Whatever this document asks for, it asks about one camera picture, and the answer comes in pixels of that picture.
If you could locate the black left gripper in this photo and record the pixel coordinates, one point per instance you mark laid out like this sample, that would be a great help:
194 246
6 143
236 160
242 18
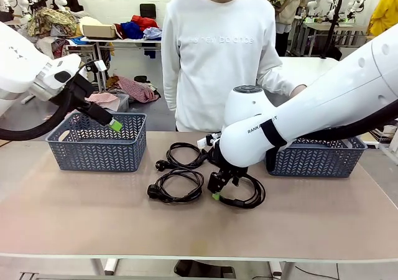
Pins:
90 109

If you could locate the cream fabric bundle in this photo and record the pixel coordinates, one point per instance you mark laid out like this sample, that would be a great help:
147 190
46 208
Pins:
88 21

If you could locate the person's left hand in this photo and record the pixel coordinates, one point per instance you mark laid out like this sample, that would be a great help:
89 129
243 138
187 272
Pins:
298 90

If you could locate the blue cloth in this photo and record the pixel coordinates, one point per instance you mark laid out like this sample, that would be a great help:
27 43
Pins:
130 30

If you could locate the white table leg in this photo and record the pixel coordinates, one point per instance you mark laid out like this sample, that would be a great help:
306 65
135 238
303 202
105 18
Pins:
109 266
284 269

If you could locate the black office chair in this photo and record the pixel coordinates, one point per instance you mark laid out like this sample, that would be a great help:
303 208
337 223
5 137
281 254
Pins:
147 11

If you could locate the grey background table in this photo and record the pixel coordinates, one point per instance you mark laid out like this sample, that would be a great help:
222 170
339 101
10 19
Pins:
354 28

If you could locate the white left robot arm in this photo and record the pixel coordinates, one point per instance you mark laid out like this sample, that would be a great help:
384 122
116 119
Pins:
18 68

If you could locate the black tripod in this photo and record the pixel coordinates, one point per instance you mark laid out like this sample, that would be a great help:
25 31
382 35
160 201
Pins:
334 25

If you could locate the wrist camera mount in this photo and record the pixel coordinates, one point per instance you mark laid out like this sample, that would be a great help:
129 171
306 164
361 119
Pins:
100 65
205 141

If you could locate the person's left forearm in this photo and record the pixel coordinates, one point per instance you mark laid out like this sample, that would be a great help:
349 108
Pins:
276 84

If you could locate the red checkered cloth pile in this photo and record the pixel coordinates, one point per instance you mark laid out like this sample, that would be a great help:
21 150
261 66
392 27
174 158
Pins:
136 88

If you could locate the clear plastic storage box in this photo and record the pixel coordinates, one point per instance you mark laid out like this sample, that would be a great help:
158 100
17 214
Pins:
122 102

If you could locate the person's right forearm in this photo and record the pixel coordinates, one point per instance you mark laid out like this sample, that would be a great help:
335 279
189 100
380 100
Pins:
169 90

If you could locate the light blue shirt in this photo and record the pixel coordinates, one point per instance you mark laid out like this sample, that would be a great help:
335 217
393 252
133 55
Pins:
153 33

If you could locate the patterned clothes pile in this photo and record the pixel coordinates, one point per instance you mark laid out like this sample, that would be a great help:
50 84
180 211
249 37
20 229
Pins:
53 20

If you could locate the person in yellow top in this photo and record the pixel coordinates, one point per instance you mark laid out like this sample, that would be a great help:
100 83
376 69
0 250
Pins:
385 12

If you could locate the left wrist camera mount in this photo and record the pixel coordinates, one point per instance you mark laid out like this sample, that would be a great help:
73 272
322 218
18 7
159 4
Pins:
100 65

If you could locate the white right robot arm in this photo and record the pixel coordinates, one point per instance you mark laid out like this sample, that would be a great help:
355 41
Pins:
326 99

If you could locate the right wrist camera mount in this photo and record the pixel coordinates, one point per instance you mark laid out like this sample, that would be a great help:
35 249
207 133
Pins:
205 141

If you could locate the person in white sweatshirt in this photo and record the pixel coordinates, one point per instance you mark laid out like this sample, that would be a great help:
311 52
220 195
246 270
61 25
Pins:
217 74

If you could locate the grey plastic lattice basket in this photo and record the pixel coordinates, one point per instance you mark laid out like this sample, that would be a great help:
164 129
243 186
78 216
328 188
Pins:
93 155
311 165

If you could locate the white background table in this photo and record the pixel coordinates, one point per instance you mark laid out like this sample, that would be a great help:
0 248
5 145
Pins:
124 40

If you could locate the black object under table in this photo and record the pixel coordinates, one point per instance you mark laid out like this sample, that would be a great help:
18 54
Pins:
202 269

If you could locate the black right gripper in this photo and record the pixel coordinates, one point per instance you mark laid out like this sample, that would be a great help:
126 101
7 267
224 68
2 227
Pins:
222 165

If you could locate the person in beige jacket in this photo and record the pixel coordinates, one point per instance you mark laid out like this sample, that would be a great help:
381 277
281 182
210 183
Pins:
290 3

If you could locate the white side table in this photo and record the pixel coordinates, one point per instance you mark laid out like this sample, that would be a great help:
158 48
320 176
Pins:
304 68

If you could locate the brown cardboard box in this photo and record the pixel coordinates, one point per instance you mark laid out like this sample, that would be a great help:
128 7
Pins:
99 31

